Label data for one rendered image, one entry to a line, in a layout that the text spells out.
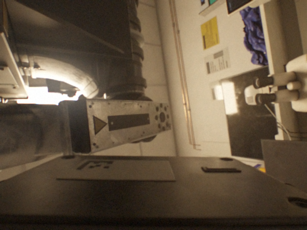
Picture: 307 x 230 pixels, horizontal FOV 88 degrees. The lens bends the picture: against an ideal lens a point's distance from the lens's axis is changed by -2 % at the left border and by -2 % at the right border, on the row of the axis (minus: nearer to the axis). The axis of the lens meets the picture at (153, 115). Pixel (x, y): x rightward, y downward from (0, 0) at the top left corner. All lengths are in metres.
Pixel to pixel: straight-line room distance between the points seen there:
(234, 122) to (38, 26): 1.49
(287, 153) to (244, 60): 1.02
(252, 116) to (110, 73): 1.26
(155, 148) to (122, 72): 1.91
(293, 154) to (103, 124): 0.96
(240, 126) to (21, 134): 1.48
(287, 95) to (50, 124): 0.70
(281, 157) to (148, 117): 0.86
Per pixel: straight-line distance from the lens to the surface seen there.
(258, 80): 0.71
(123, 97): 0.43
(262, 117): 1.46
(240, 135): 1.57
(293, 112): 1.57
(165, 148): 2.38
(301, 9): 1.61
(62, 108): 0.25
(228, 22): 1.98
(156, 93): 2.33
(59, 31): 0.30
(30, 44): 0.33
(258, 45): 1.41
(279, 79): 0.72
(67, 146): 0.25
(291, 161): 1.08
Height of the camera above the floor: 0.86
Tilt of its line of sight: 55 degrees up
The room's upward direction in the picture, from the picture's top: 99 degrees counter-clockwise
